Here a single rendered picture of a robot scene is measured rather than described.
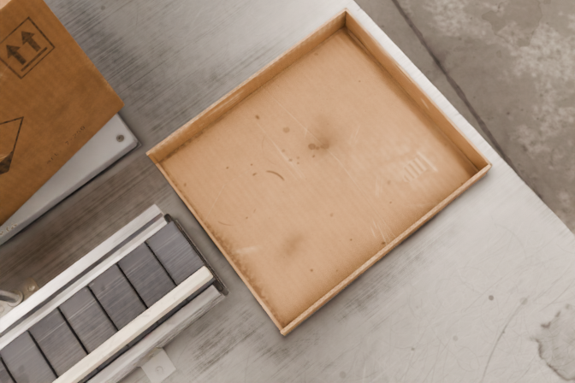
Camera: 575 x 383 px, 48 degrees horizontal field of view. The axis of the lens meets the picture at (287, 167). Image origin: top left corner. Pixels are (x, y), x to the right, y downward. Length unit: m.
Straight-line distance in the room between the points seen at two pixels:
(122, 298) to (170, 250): 0.07
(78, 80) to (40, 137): 0.08
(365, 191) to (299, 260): 0.11
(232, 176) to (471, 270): 0.30
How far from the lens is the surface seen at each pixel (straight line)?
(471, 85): 1.77
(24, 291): 0.83
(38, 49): 0.65
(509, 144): 1.73
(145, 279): 0.73
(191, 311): 0.72
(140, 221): 0.66
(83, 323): 0.75
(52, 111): 0.73
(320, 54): 0.83
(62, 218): 0.83
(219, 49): 0.85
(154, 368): 0.77
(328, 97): 0.81
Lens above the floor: 1.58
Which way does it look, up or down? 73 degrees down
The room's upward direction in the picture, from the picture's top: 11 degrees counter-clockwise
